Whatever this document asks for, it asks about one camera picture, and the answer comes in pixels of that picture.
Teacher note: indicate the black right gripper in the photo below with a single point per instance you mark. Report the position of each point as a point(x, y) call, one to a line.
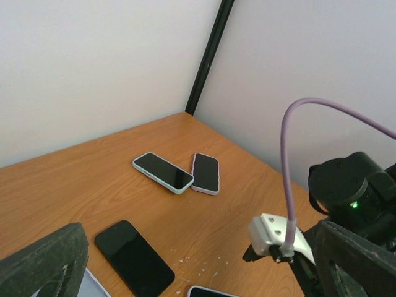
point(306, 275)

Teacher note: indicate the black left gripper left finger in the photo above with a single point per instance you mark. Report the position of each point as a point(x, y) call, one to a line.
point(52, 266)

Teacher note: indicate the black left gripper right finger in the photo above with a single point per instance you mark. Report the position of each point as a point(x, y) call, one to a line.
point(349, 265)

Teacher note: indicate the lavender phone case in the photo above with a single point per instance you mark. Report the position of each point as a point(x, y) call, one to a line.
point(91, 287)

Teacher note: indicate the black smartphone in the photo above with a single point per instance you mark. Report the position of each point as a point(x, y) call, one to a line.
point(137, 263)

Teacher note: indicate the phone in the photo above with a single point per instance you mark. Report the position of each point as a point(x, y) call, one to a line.
point(206, 173)
point(168, 175)
point(199, 291)

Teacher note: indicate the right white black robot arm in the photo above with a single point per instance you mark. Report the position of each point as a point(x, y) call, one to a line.
point(356, 194)

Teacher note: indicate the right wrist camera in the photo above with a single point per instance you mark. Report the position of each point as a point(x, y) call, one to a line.
point(267, 234)

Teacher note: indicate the black frame post right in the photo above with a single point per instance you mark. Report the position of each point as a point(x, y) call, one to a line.
point(213, 42)

